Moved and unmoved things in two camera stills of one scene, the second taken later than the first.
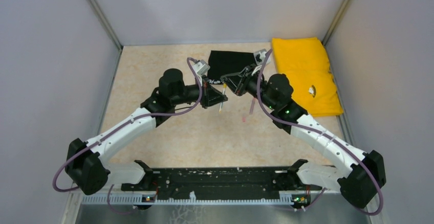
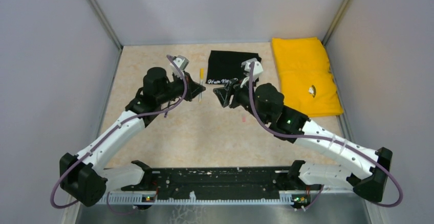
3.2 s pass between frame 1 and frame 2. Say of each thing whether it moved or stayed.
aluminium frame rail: stayed
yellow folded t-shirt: stayed
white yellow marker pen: moved
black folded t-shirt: stayed
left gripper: moved
